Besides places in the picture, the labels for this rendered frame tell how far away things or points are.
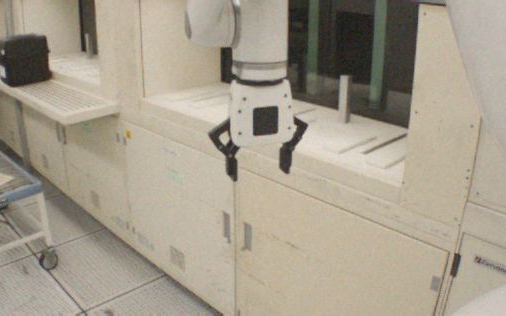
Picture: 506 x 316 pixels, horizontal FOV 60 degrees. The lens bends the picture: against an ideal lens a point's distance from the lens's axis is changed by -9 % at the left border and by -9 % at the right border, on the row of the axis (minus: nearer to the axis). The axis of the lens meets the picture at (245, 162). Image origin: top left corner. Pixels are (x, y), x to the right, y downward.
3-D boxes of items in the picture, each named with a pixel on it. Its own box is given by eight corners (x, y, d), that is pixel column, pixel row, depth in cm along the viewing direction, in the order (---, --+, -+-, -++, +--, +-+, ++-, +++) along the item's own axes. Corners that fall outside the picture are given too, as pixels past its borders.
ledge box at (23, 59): (-4, 81, 258) (-9, 38, 248) (39, 73, 275) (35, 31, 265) (7, 89, 237) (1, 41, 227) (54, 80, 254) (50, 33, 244)
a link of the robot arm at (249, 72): (239, 65, 69) (239, 85, 70) (295, 62, 71) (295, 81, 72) (223, 56, 76) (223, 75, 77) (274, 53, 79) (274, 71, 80)
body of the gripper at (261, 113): (235, 79, 70) (236, 151, 74) (299, 75, 73) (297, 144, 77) (221, 70, 76) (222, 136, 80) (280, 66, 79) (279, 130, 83)
